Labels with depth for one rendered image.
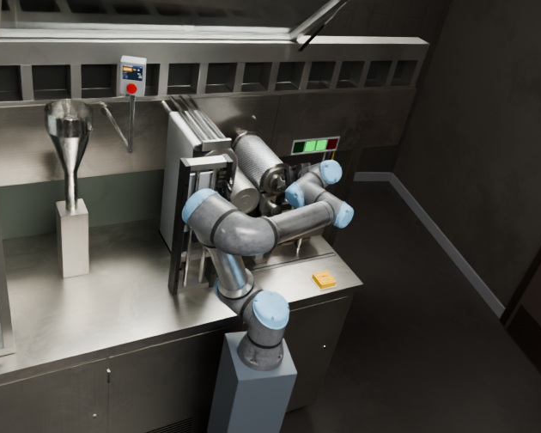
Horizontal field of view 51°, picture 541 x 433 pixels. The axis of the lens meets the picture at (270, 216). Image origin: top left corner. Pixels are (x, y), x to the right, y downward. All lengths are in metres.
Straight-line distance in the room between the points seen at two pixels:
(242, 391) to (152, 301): 0.45
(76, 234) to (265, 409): 0.87
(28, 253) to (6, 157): 0.37
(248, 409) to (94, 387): 0.53
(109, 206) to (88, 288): 0.39
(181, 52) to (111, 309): 0.93
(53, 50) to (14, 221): 0.67
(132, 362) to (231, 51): 1.17
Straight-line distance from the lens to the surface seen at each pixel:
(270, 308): 1.74
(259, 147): 2.18
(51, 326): 1.96
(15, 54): 1.97
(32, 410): 2.07
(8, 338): 1.85
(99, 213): 2.32
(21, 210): 2.25
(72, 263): 2.09
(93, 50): 2.00
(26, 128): 2.07
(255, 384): 1.87
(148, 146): 2.21
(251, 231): 1.42
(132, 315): 1.98
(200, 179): 1.82
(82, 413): 2.16
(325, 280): 2.21
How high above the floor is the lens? 2.32
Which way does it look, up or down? 34 degrees down
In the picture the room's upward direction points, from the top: 12 degrees clockwise
